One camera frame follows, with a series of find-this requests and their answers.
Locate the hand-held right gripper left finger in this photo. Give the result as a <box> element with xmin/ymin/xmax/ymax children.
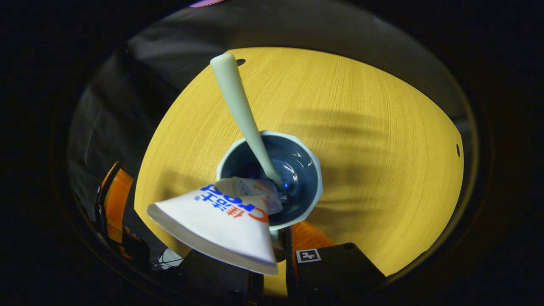
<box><xmin>170</xmin><ymin>250</ymin><xmax>265</xmax><ymax>306</ymax></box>

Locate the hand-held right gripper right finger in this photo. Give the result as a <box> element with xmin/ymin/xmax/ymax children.
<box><xmin>284</xmin><ymin>221</ymin><xmax>388</xmax><ymax>303</ymax></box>

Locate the white toothpaste tube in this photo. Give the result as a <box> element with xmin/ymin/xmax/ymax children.
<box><xmin>147</xmin><ymin>176</ymin><xmax>283</xmax><ymax>276</ymax></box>

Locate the blue-grey cup with wooden handle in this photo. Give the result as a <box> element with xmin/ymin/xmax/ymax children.
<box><xmin>216</xmin><ymin>130</ymin><xmax>323</xmax><ymax>232</ymax></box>

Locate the pale green toothbrush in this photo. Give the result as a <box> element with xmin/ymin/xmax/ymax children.
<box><xmin>210</xmin><ymin>53</ymin><xmax>284</xmax><ymax>187</ymax></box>

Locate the black backdrop cloth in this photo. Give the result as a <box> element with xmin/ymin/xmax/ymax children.
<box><xmin>66</xmin><ymin>0</ymin><xmax>481</xmax><ymax>272</ymax></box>

